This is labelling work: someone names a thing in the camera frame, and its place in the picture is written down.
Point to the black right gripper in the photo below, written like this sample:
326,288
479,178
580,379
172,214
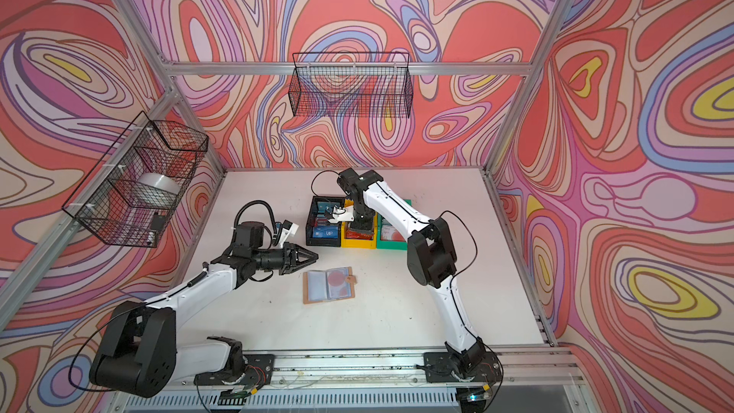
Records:
368,227

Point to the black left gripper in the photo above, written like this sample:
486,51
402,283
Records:
288,258

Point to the blue VIP card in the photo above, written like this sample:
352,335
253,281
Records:
325,232

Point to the tan card holder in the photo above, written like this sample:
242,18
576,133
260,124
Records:
315,286

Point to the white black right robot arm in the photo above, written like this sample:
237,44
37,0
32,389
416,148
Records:
431,260

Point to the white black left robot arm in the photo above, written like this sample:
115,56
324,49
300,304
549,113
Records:
139,352

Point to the teal card in black bin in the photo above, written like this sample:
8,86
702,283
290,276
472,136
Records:
325,207

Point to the yellow plastic bin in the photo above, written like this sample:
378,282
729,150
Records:
351,239

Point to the black plastic bin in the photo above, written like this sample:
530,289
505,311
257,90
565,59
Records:
316,220

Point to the green plastic bin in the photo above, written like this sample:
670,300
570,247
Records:
388,236

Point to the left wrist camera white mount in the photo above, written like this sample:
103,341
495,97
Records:
283,232

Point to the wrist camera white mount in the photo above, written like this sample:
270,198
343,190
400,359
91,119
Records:
283,232
340,213

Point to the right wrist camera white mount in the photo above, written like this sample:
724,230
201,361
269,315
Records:
340,213

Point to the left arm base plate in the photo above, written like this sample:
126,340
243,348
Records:
253,371

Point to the back wire basket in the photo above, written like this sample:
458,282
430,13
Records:
376,85

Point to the wire basket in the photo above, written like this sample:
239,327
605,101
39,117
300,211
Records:
376,85
153,164

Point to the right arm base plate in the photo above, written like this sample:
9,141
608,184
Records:
445,367

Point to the left wire basket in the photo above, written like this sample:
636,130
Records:
153,164

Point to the aluminium rail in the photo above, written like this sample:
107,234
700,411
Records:
536,379

